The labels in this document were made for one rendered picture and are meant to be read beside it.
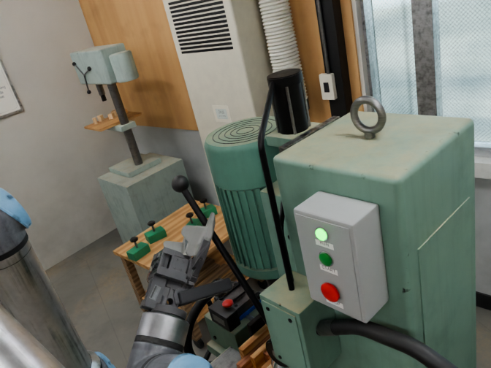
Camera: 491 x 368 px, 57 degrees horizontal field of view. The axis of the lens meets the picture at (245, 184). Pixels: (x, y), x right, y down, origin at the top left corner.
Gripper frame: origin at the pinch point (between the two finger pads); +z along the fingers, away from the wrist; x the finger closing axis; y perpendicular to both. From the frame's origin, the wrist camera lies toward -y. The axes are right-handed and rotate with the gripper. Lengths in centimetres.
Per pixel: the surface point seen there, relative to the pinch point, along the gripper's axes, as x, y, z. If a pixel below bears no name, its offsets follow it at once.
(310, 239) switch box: -34.8, -5.1, -10.7
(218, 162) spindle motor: -12.6, 3.7, 7.7
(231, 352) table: 31.2, -26.1, -19.1
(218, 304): 30.2, -19.1, -8.5
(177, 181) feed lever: -5.9, 8.8, 4.0
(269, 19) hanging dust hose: 65, -25, 138
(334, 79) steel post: 62, -65, 120
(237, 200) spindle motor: -9.5, -2.9, 3.2
